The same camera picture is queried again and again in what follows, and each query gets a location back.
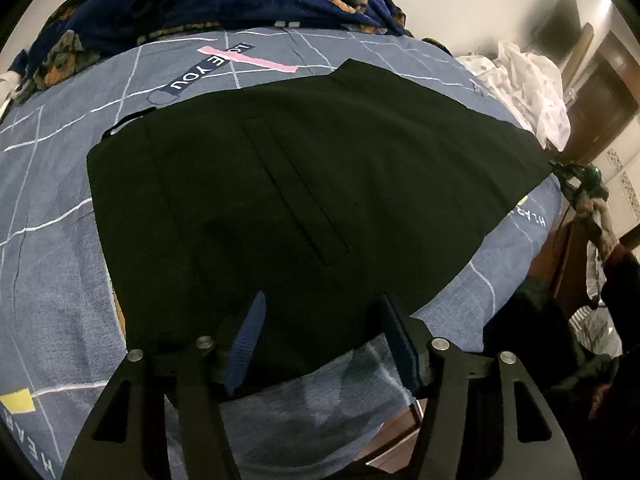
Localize brown wooden door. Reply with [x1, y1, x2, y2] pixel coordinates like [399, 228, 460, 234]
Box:
[565, 30, 640, 171]

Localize person's right forearm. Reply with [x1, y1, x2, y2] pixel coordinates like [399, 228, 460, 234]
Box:
[575, 200, 625, 267]

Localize black pants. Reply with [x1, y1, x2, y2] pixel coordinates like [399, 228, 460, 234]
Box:
[86, 58, 553, 401]

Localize brown wooden bed frame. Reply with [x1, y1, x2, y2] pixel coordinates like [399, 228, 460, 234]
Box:
[350, 200, 598, 463]

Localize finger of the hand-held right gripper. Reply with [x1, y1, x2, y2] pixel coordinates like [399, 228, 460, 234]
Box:
[549, 160, 581, 197]

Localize white patterned pillow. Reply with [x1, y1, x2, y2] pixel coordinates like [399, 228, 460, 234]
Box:
[0, 72, 23, 113]

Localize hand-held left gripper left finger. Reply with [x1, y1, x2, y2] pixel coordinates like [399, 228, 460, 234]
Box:
[60, 290, 268, 480]

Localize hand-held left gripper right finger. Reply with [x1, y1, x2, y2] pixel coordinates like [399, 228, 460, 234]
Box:
[377, 292, 586, 480]

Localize white plastic basket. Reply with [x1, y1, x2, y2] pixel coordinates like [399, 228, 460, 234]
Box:
[570, 305, 623, 358]

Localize blue grid-print bedsheet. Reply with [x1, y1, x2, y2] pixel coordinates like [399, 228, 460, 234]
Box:
[0, 25, 571, 480]

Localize person's dark clothing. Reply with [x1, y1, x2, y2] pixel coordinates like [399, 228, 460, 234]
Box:
[482, 245, 640, 480]

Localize dark wall screen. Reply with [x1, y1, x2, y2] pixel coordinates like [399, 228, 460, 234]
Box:
[530, 0, 583, 63]

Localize white clothes pile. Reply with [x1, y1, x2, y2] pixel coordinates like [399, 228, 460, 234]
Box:
[457, 40, 572, 151]

